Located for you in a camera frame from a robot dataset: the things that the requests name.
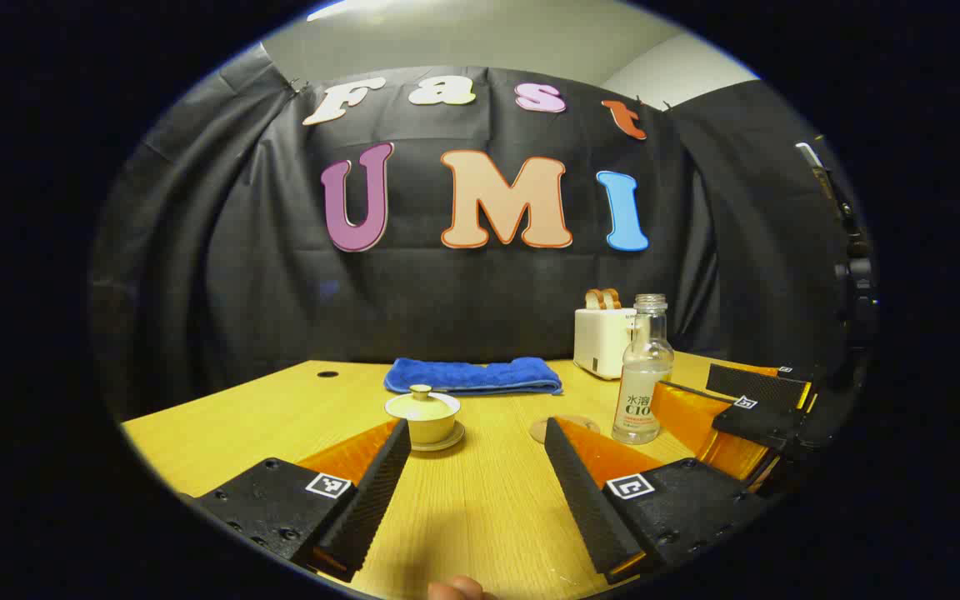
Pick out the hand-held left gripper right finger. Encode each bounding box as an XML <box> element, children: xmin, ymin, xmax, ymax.
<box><xmin>544</xmin><ymin>417</ymin><xmax>768</xmax><ymax>584</ymax></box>

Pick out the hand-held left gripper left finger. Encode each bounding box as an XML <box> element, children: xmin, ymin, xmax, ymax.
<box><xmin>184</xmin><ymin>418</ymin><xmax>412</xmax><ymax>583</ymax></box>

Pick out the round wooden coaster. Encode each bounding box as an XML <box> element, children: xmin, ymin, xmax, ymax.
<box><xmin>530</xmin><ymin>414</ymin><xmax>602</xmax><ymax>445</ymax></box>

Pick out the yellow ceramic teacup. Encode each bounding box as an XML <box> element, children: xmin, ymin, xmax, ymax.
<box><xmin>405</xmin><ymin>412</ymin><xmax>458</xmax><ymax>444</ymax></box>

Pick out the yellow teacup lid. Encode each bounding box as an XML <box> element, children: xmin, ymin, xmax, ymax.
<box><xmin>385</xmin><ymin>385</ymin><xmax>461</xmax><ymax>422</ymax></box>

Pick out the clear glass water bottle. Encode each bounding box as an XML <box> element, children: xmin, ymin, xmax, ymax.
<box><xmin>612</xmin><ymin>293</ymin><xmax>674</xmax><ymax>445</ymax></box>

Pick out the yellow ceramic saucer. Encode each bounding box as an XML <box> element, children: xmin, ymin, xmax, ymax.
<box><xmin>407</xmin><ymin>421</ymin><xmax>466</xmax><ymax>453</ymax></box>

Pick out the cream white toaster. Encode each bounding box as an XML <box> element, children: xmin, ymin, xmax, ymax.
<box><xmin>573</xmin><ymin>307</ymin><xmax>638</xmax><ymax>381</ymax></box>

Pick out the blue towel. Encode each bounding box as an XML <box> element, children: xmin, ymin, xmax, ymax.
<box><xmin>384</xmin><ymin>357</ymin><xmax>564</xmax><ymax>396</ymax></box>

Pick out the black backdrop cloth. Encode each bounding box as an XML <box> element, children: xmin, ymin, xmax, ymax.
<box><xmin>88</xmin><ymin>46</ymin><xmax>873</xmax><ymax>418</ymax></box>

